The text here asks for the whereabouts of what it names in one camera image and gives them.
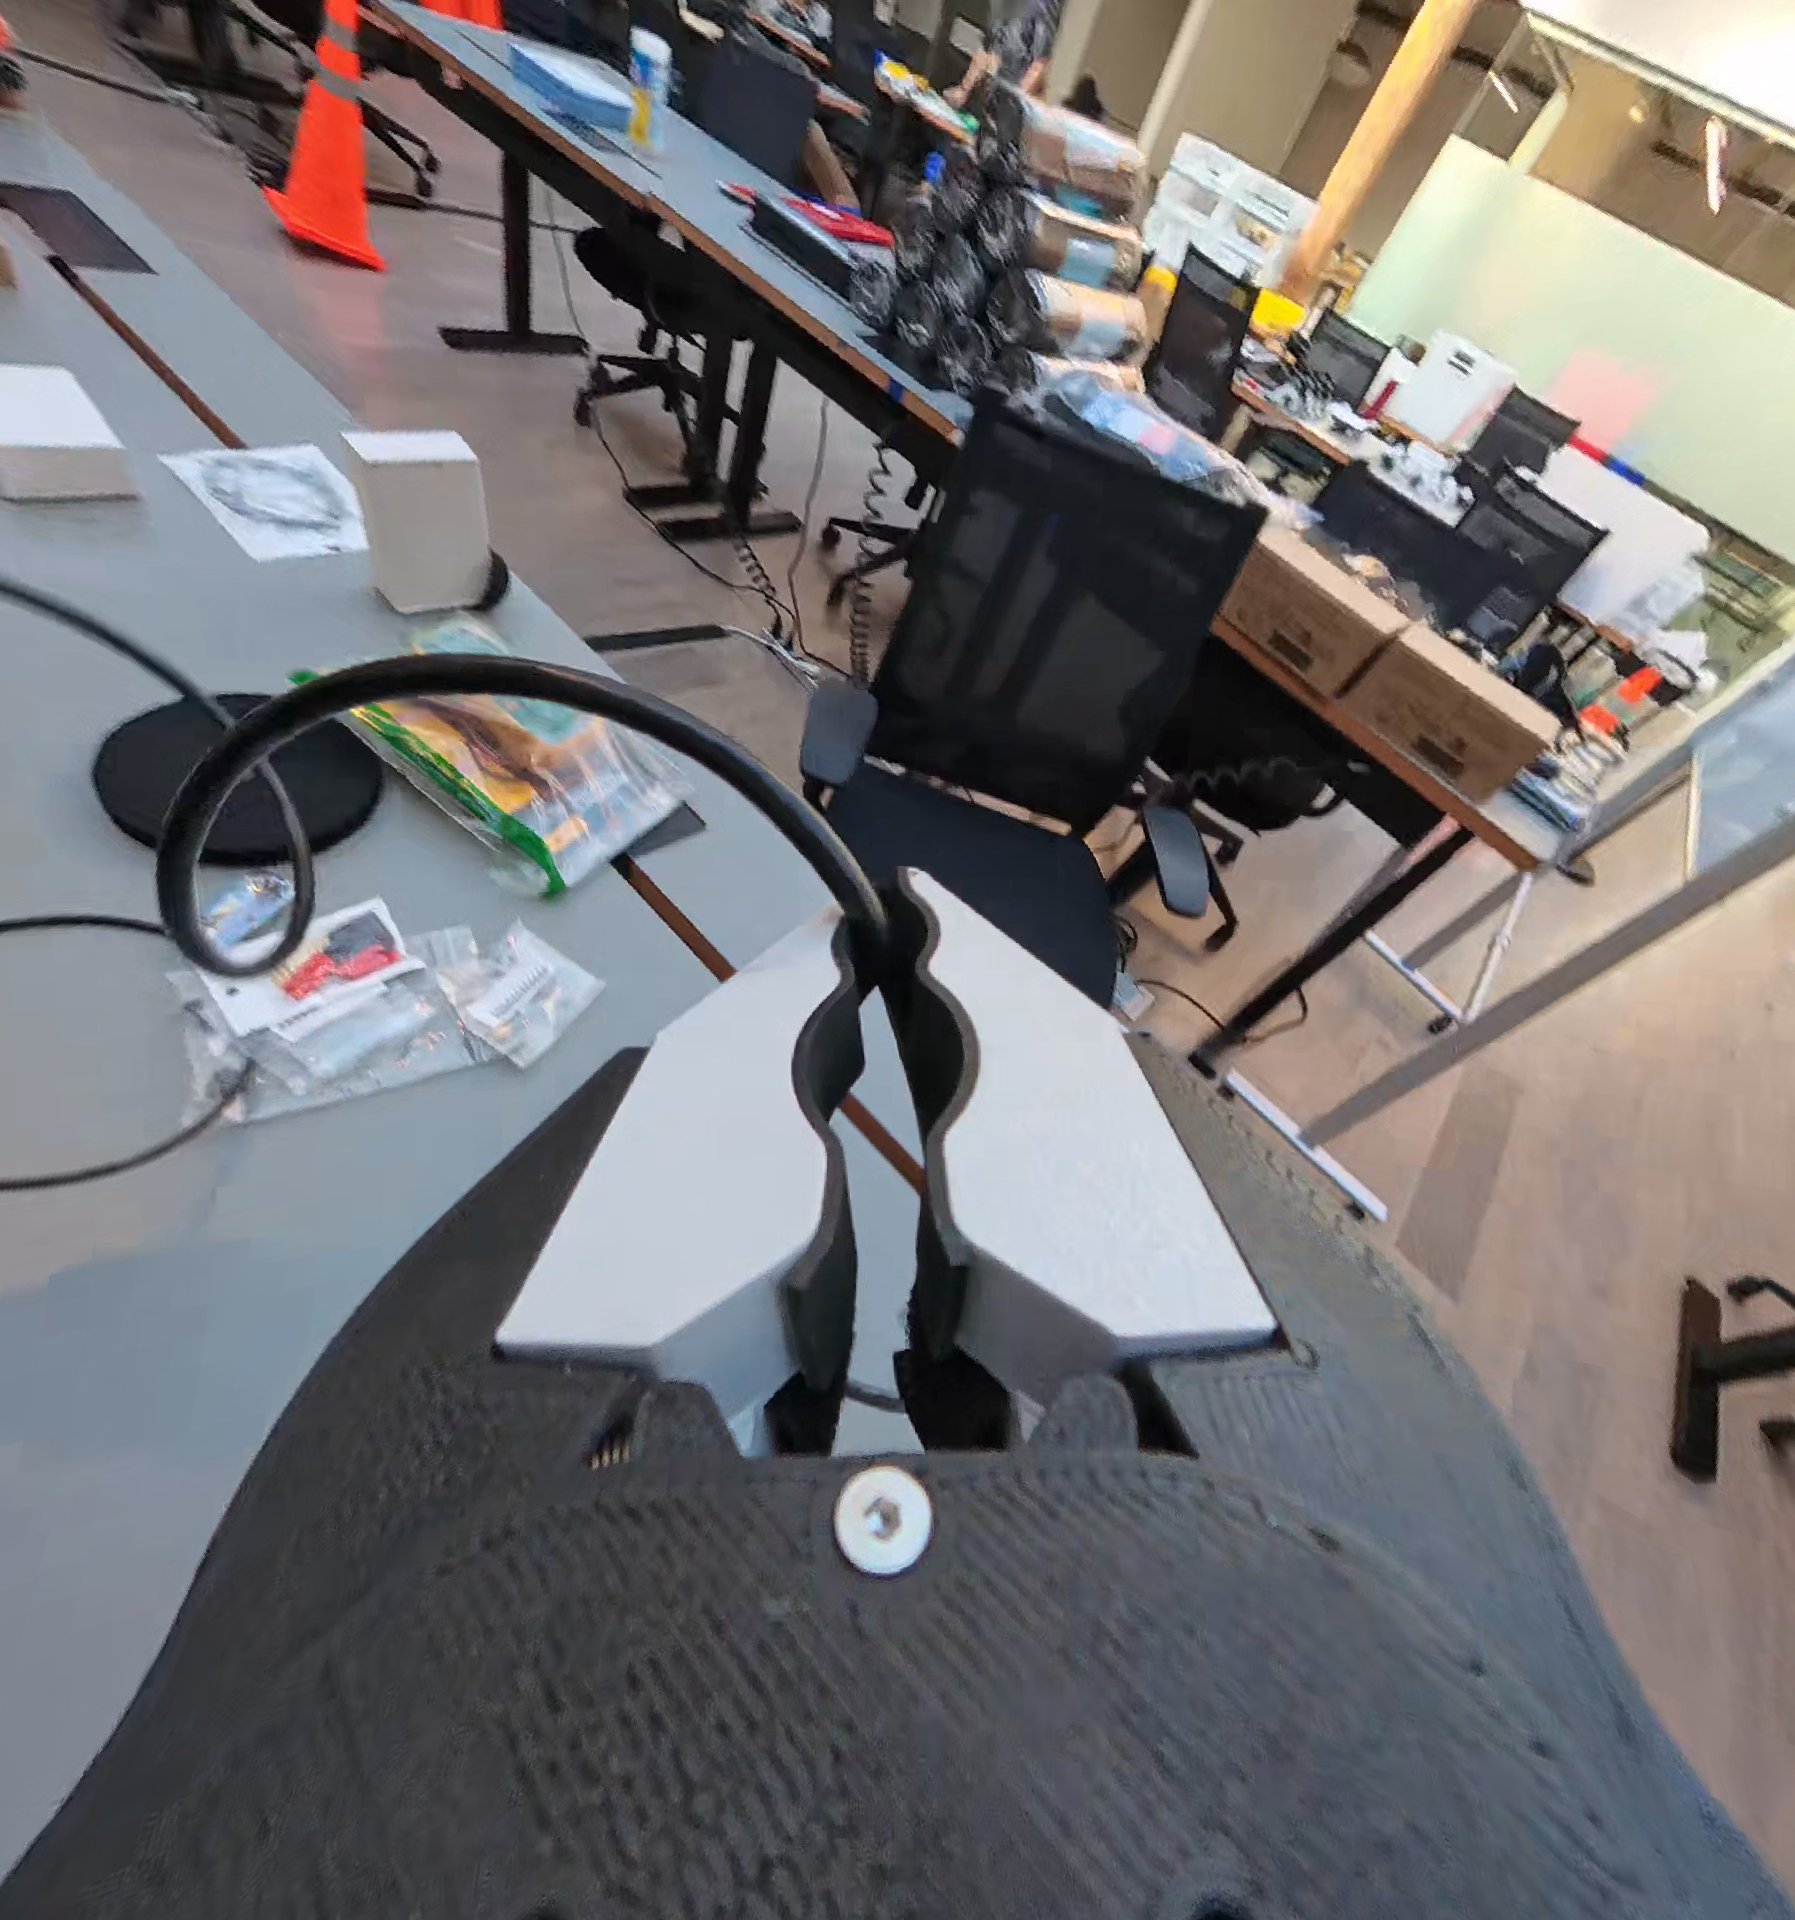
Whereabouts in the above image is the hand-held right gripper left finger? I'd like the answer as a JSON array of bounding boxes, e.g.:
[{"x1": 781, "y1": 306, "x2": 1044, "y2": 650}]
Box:
[{"x1": 492, "y1": 915, "x2": 885, "y2": 1457}]

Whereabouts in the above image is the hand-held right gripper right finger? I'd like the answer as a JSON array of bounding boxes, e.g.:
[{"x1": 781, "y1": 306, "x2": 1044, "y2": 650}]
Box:
[{"x1": 894, "y1": 871, "x2": 1282, "y2": 1454}]

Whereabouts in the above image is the black ethernet cable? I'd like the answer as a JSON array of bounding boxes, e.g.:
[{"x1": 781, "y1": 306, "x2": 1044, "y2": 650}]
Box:
[{"x1": 0, "y1": 560, "x2": 902, "y2": 1195}]

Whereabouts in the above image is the black desk foot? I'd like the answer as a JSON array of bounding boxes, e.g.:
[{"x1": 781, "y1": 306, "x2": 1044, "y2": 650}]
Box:
[{"x1": 1673, "y1": 1275, "x2": 1795, "y2": 1484}]

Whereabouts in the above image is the grey desk with wooden edge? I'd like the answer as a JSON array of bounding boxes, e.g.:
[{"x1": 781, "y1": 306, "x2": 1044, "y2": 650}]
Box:
[{"x1": 372, "y1": 0, "x2": 988, "y2": 542}]

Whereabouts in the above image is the clear bag of white parts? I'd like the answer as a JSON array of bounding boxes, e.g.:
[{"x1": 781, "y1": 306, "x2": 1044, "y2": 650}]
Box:
[{"x1": 432, "y1": 922, "x2": 607, "y2": 1069}]

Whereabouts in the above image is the clear bag of metal parts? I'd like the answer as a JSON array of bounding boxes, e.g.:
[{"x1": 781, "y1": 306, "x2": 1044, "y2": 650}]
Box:
[{"x1": 169, "y1": 974, "x2": 482, "y2": 1127}]

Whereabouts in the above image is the clear bag with red label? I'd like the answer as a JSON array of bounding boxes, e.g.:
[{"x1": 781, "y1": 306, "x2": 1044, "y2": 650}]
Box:
[{"x1": 196, "y1": 898, "x2": 433, "y2": 1041}]

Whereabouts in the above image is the clear snack bag green edge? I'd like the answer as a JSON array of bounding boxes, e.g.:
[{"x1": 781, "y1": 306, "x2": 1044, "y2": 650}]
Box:
[{"x1": 294, "y1": 613, "x2": 697, "y2": 902}]

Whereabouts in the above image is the brown cardboard box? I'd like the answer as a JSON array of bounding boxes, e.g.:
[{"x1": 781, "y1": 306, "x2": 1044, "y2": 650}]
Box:
[
  {"x1": 1211, "y1": 525, "x2": 1417, "y2": 699},
  {"x1": 1339, "y1": 628, "x2": 1563, "y2": 800}
]

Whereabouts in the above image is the black velcro tape roll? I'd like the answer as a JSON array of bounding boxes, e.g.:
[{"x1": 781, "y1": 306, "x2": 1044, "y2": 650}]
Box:
[{"x1": 93, "y1": 694, "x2": 386, "y2": 866}]

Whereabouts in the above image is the upright white cardboard box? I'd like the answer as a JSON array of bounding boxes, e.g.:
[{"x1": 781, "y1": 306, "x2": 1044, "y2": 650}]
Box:
[{"x1": 342, "y1": 433, "x2": 497, "y2": 613}]

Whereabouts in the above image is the white appliance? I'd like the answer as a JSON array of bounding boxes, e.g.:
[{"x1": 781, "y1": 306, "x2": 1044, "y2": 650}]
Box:
[{"x1": 1384, "y1": 330, "x2": 1518, "y2": 449}]

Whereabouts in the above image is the stack of wrapped rolls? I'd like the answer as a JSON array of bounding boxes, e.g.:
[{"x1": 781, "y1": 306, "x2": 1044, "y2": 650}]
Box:
[{"x1": 849, "y1": 74, "x2": 1152, "y2": 395}]

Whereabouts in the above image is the flat white cardboard box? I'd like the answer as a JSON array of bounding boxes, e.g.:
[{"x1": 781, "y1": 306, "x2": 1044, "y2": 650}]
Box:
[{"x1": 0, "y1": 363, "x2": 137, "y2": 501}]

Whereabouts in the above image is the orange traffic cone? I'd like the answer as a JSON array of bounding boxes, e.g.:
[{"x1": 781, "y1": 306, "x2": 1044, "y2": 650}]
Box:
[{"x1": 264, "y1": 0, "x2": 389, "y2": 272}]

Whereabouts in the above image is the black laptop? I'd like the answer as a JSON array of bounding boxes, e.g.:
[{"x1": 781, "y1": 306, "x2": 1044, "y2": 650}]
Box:
[{"x1": 683, "y1": 41, "x2": 824, "y2": 193}]

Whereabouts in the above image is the wooden pillar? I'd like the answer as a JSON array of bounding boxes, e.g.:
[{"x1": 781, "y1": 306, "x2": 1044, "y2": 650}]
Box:
[{"x1": 1275, "y1": 0, "x2": 1487, "y2": 302}]

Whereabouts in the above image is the blue box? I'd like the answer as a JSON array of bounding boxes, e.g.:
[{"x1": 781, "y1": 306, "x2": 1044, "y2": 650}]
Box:
[{"x1": 507, "y1": 38, "x2": 640, "y2": 132}]

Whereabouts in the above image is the white metal stand frame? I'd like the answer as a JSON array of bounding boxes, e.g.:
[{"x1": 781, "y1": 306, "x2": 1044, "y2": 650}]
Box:
[{"x1": 1188, "y1": 795, "x2": 1795, "y2": 1219}]

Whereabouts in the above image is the paper sheet with cable picture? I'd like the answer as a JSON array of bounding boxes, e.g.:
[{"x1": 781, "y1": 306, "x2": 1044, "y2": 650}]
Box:
[{"x1": 161, "y1": 444, "x2": 369, "y2": 560}]

